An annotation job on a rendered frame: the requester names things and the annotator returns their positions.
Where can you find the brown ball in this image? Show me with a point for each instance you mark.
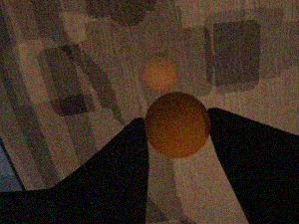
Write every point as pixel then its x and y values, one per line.
pixel 177 125

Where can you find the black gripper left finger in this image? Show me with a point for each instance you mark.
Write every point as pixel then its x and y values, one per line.
pixel 110 188

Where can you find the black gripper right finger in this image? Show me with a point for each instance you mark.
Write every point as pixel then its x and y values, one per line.
pixel 261 164

